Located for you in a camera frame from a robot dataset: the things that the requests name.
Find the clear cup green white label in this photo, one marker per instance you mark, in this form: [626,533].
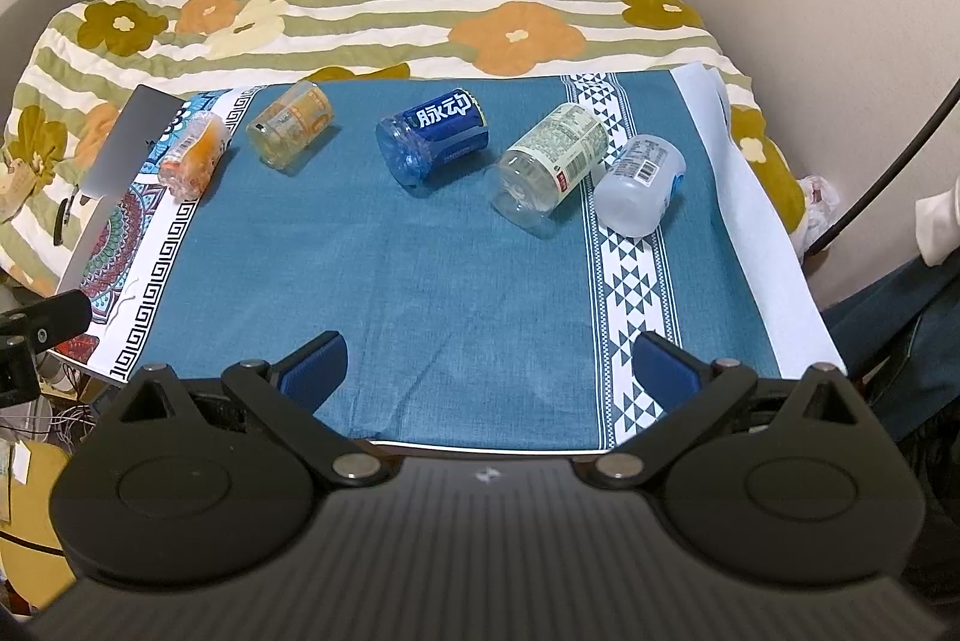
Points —
[541,169]

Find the grey laptop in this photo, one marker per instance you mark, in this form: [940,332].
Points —
[145,117]

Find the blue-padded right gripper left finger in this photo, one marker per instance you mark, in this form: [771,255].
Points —
[283,396]

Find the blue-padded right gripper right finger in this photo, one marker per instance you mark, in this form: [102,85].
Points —
[698,398]

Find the black pen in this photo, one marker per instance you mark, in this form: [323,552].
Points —
[63,217]

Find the floral striped bed quilt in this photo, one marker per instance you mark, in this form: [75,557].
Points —
[183,47]

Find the blue plastic cup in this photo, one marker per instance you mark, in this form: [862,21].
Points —
[421,140]

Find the yellow orange label plastic cup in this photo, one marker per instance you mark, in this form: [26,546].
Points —
[283,130]

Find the blue patterned tablecloth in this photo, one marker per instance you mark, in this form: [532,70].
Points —
[719,277]

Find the frosted white plastic cup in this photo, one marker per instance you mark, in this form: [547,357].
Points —
[633,196]

